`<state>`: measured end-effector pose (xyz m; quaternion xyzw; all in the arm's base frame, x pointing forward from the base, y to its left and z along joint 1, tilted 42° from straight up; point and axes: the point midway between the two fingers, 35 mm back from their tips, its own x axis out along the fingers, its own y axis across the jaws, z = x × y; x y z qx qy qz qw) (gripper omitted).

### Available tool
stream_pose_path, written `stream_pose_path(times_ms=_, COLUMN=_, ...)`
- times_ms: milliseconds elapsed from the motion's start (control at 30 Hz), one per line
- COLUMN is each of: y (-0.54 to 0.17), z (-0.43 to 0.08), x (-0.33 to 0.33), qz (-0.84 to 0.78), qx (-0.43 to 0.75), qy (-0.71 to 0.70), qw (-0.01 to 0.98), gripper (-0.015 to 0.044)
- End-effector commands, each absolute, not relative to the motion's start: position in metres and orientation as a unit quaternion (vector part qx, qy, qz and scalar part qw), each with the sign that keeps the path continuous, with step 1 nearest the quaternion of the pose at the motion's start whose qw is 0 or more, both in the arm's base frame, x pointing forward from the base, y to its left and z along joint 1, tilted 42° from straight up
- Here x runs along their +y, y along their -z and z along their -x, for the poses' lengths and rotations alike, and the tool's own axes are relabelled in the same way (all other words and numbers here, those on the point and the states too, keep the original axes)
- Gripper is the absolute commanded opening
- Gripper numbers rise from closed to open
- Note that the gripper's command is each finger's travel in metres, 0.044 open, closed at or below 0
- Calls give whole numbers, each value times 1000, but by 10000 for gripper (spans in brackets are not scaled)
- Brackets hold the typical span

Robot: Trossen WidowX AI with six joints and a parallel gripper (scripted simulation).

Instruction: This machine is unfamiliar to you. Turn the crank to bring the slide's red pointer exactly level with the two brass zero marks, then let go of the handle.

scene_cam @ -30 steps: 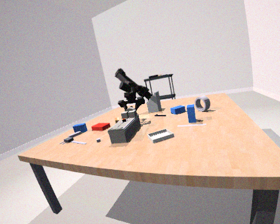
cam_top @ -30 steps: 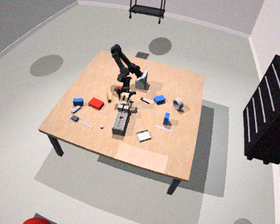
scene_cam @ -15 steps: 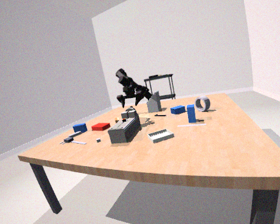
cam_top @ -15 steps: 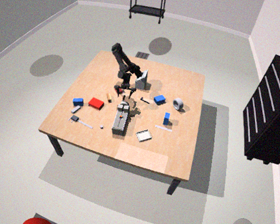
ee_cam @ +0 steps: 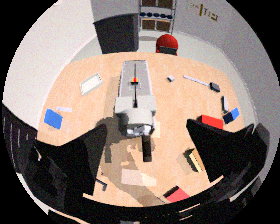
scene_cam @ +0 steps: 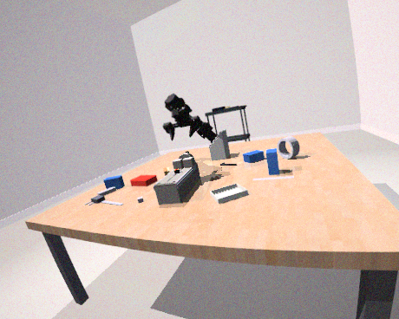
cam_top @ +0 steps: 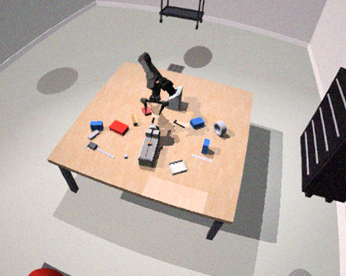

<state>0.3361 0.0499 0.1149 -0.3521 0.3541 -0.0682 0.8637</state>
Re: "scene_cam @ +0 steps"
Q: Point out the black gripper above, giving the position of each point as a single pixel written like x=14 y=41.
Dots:
x=194 y=124

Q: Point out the blue rectangular block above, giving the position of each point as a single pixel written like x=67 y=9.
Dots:
x=116 y=181
x=253 y=156
x=272 y=161

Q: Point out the red block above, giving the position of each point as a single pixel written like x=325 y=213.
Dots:
x=144 y=180

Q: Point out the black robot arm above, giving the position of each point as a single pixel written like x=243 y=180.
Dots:
x=178 y=109

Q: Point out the grey ring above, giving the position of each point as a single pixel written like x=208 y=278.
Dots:
x=293 y=142

